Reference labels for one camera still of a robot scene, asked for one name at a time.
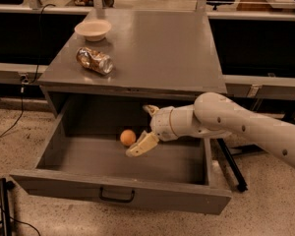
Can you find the orange round can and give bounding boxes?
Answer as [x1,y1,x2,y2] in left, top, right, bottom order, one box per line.
[120,129,137,147]

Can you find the grey bench rail right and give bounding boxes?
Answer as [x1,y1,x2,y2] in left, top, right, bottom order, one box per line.
[224,75,295,100]

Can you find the black stand at lower left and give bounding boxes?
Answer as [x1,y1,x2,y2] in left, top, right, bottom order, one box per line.
[0,177,42,236]

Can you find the black drawer handle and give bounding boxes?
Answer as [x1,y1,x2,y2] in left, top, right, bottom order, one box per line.
[98,187,136,204]

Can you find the crushed shiny drink can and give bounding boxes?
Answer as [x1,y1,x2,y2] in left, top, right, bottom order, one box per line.
[76,47,114,75]

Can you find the black cable on floor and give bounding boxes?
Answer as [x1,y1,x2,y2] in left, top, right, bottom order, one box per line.
[0,3,57,143]

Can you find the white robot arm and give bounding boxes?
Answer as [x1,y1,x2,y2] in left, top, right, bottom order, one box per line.
[126,92,295,169]

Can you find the black metal stand legs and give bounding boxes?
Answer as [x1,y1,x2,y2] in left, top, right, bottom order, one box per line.
[214,88,295,194]

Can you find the grey bench rail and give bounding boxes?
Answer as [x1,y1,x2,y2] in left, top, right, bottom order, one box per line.
[0,63,47,85]
[224,75,295,100]

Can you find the grey cabinet with counter top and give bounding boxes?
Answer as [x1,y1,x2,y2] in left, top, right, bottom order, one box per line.
[38,9,226,113]

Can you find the open grey top drawer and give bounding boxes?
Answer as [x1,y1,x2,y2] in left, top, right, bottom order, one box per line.
[11,94,232,214]

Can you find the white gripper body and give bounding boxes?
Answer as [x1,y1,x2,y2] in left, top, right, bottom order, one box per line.
[150,106,178,142]

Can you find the beige paper bowl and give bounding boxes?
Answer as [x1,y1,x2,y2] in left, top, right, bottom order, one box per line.
[75,20,111,41]

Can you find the grey bench rail left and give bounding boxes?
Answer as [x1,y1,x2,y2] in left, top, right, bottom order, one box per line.
[0,63,47,85]

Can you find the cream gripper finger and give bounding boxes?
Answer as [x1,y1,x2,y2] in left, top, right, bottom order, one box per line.
[126,131,159,157]
[143,104,159,117]

